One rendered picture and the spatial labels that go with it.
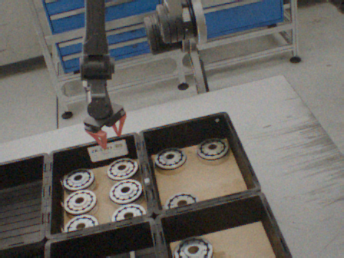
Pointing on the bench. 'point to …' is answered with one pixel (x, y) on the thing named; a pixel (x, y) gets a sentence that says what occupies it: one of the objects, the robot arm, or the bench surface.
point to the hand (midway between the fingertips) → (110, 140)
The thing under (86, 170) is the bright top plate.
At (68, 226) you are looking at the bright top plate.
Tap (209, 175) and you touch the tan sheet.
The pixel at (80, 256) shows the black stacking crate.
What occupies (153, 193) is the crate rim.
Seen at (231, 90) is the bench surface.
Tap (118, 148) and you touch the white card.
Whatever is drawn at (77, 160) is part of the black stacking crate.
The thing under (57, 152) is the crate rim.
